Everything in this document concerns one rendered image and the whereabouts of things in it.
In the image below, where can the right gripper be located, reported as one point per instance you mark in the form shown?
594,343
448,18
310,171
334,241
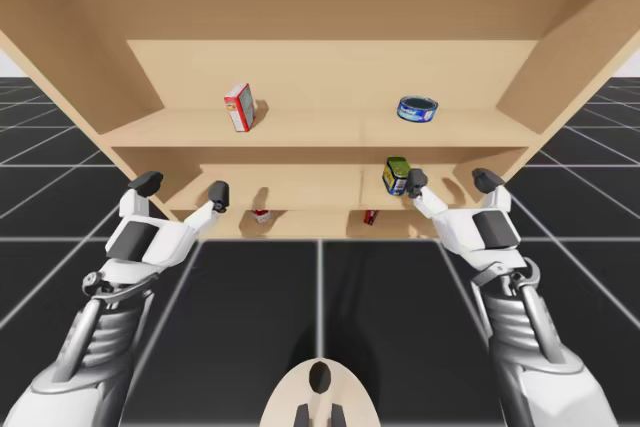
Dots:
480,232

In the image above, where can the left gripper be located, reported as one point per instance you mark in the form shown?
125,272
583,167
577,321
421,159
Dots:
150,242

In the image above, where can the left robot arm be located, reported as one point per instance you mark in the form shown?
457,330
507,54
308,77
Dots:
87,347

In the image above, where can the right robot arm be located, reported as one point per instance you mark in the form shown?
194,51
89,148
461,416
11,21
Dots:
540,347

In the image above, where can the green and blue rectangular can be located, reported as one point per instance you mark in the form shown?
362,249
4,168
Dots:
395,176

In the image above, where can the blue flat can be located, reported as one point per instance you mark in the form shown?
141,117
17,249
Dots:
417,110

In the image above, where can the red and white can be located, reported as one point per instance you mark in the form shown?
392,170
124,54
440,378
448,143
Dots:
262,216

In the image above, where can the red and white carton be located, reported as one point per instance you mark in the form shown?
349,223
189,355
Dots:
239,108

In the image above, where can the pale wooden shelf unit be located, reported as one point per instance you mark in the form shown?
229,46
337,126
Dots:
320,12

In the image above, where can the tan robot part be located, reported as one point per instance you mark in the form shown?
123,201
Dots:
320,397

